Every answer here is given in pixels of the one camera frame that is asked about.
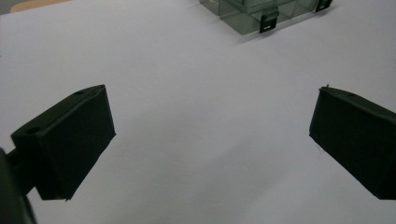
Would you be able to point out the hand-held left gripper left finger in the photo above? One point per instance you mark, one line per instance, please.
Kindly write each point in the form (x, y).
(71, 146)

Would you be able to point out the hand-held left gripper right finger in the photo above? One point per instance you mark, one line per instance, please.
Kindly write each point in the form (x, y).
(358, 140)

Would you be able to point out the clear grey plastic compartment box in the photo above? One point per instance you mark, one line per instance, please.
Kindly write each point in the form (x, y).
(239, 18)

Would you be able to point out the white table cover sheet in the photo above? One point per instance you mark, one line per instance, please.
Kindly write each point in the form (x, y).
(199, 109)

